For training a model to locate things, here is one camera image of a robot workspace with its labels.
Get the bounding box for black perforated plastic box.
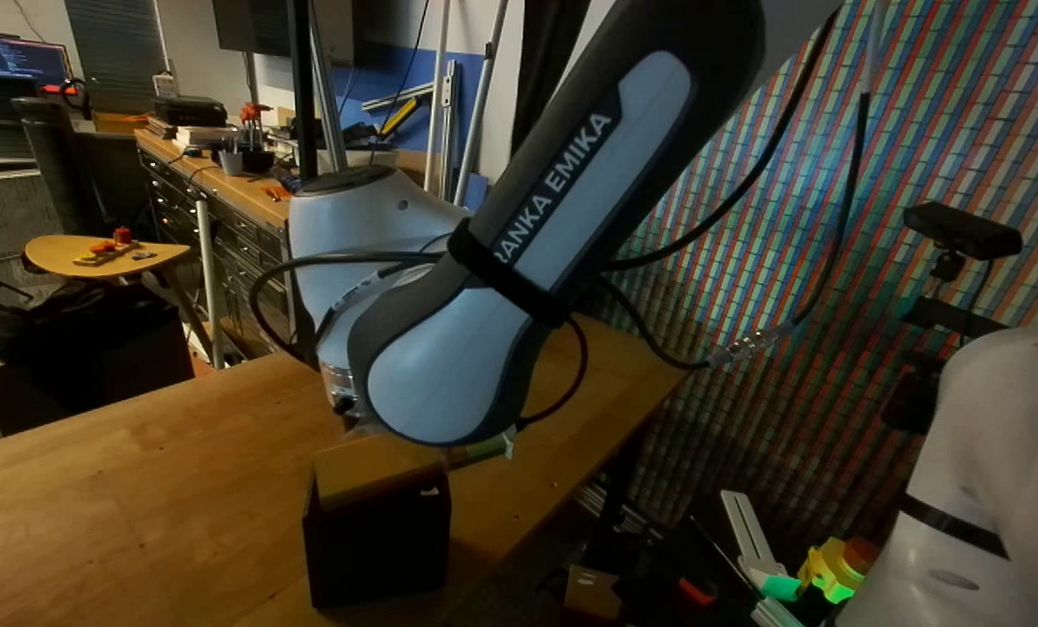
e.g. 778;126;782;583
304;455;455;613

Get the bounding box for small cardboard box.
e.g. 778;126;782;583
562;559;626;627

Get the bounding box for slanted silver metal pole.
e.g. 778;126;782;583
423;0;511;199

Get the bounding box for wooden top workbench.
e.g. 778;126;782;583
131;120;308;361

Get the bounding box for white plastic bar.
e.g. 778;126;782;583
716;488;789;579

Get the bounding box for yellow green toy block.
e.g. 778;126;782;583
793;531;872;606

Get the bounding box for small red objects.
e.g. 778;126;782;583
85;221;142;260

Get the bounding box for black storage case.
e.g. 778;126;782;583
0;282;198;411

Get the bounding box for mesh patterned screen panel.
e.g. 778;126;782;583
585;0;1038;550

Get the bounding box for round wooden stool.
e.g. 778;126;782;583
21;227;194;282

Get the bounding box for lit computer monitor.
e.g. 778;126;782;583
0;26;72;84

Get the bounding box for looped black arm cable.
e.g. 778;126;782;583
248;248;592;430

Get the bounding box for upright silver metal post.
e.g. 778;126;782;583
192;195;228;368

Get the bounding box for black camera on tripod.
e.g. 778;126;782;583
882;199;1027;437

